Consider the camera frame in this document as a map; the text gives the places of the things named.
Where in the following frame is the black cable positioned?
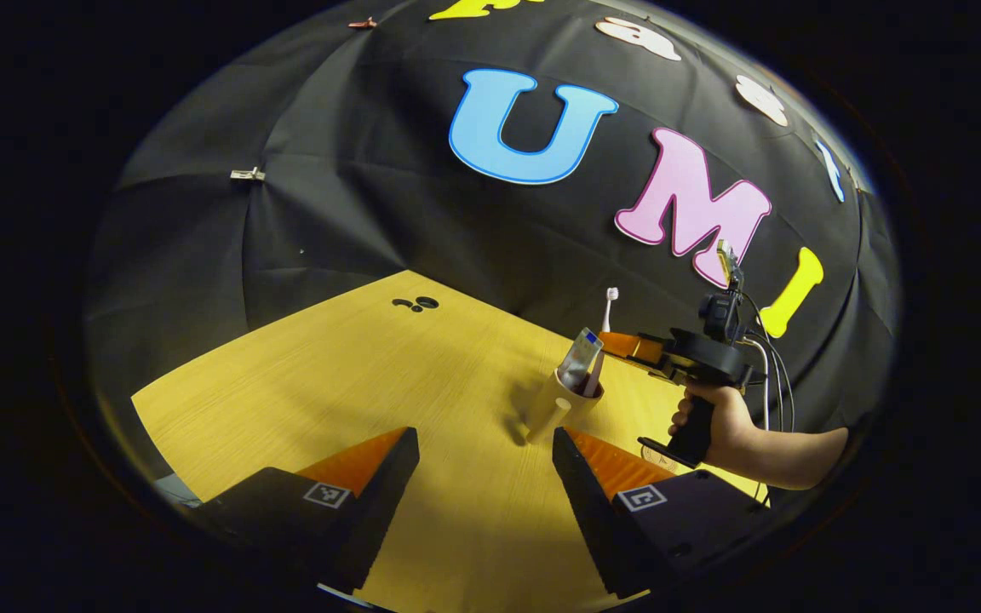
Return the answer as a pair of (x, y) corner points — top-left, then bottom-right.
(740, 289), (798, 433)

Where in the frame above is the round cork coaster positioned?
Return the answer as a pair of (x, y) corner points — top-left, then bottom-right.
(640, 444), (686, 475)

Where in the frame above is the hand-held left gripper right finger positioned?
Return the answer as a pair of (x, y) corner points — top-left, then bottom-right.
(552, 427), (768, 599)

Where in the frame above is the white cable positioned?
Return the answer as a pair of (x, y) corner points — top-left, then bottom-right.
(744, 335), (772, 432)

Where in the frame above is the beige cup with handle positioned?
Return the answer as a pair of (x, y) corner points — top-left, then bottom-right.
(525, 368), (604, 444)

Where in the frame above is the wooden desktop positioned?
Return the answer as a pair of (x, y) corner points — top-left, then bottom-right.
(131, 270), (768, 613)

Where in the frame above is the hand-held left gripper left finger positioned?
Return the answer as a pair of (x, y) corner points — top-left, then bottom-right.
(192, 427), (421, 594)

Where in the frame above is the white toothbrush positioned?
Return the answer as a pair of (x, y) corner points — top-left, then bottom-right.
(584, 287), (620, 398)

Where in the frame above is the white toothpaste tube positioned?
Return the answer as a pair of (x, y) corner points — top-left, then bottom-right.
(557, 328), (604, 394)

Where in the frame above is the black backdrop cloth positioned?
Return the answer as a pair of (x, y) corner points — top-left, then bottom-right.
(86, 0), (902, 444)

